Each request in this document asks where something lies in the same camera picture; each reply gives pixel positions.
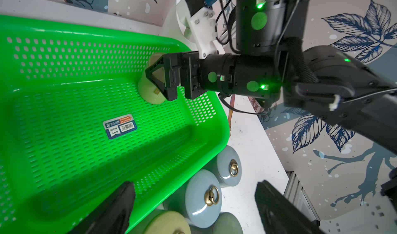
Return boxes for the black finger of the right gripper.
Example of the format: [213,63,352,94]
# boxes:
[145,53,183,79]

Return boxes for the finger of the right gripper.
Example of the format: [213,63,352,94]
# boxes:
[147,75,178,101]

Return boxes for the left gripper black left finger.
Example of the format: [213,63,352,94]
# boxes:
[69,181,136,234]

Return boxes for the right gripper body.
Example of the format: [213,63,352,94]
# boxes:
[178,52,208,100]

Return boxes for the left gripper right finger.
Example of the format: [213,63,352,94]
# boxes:
[254,180,323,234]

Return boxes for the grey green tea canister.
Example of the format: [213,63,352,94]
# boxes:
[190,212,243,234]

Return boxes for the olive yellow tea canister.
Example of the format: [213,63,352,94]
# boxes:
[128,209,191,234]

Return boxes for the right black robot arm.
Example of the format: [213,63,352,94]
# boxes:
[145,0,397,152]

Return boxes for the green plastic basket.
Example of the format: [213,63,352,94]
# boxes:
[1,15,229,234]

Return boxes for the white cylindrical device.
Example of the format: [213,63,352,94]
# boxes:
[160,0,225,55]

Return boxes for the wooden spatula purple tip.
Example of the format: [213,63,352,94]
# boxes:
[228,94,235,136]

